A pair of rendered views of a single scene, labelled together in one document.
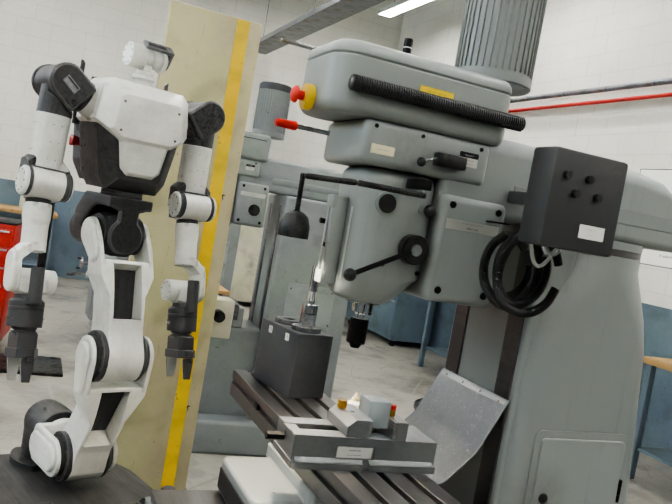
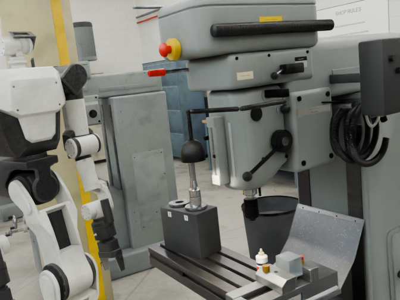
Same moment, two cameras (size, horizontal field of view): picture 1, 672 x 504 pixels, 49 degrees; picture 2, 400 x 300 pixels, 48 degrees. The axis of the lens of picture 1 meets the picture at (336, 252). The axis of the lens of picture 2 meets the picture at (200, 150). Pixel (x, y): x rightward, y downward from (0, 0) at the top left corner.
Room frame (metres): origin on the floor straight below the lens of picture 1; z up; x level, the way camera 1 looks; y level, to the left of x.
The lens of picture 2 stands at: (0.40, 0.30, 1.69)
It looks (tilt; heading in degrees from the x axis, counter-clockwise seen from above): 10 degrees down; 351
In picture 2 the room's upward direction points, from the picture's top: 6 degrees counter-clockwise
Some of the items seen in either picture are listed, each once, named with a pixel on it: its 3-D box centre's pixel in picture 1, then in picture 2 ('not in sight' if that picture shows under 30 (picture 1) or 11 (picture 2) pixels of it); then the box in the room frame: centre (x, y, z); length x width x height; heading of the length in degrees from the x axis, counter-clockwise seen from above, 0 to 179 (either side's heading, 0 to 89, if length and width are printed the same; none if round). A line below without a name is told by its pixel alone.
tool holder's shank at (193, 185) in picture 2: (313, 285); (192, 175); (2.15, 0.05, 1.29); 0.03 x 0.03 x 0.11
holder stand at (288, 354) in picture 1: (292, 355); (190, 227); (2.19, 0.08, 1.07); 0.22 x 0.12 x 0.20; 34
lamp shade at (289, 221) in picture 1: (294, 223); (192, 150); (1.69, 0.10, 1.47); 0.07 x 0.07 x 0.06
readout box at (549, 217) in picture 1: (574, 202); (394, 75); (1.61, -0.49, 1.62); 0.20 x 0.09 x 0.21; 113
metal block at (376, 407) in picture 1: (374, 411); (288, 265); (1.65, -0.15, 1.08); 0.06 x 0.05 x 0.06; 21
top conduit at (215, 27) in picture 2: (440, 104); (276, 27); (1.68, -0.17, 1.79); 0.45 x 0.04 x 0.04; 113
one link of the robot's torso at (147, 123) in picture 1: (125, 132); (16, 107); (2.15, 0.66, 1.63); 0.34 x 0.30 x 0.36; 132
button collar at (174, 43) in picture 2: (307, 96); (172, 49); (1.71, 0.13, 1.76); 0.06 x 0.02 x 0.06; 23
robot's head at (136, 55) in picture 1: (144, 61); (13, 49); (2.10, 0.63, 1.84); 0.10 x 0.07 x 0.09; 132
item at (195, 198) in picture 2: (308, 316); (195, 198); (2.15, 0.05, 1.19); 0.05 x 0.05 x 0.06
